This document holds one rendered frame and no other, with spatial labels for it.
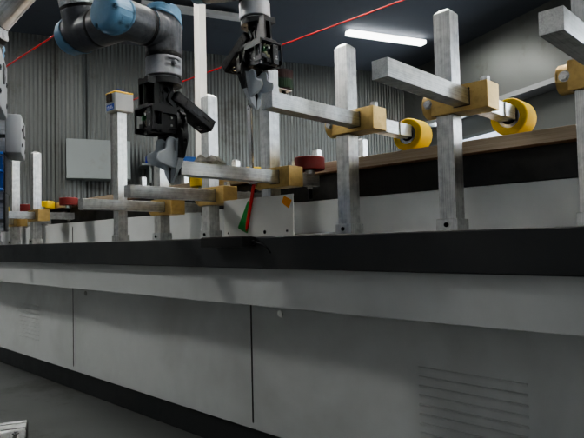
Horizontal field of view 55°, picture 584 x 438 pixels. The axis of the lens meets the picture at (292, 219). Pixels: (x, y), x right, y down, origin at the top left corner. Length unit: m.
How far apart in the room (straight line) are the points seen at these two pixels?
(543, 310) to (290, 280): 0.60
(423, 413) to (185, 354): 0.97
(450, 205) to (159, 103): 0.61
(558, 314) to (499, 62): 7.27
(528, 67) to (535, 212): 6.59
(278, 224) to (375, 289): 0.31
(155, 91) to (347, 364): 0.86
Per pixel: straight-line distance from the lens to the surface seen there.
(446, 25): 1.17
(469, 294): 1.10
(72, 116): 8.08
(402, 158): 1.38
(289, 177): 1.35
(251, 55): 1.38
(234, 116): 8.53
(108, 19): 1.14
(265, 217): 1.40
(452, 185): 1.10
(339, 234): 1.22
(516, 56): 7.99
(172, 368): 2.18
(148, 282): 1.89
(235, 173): 1.28
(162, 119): 1.16
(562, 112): 7.34
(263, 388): 1.80
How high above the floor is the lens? 0.69
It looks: 2 degrees up
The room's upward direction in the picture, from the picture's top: 1 degrees counter-clockwise
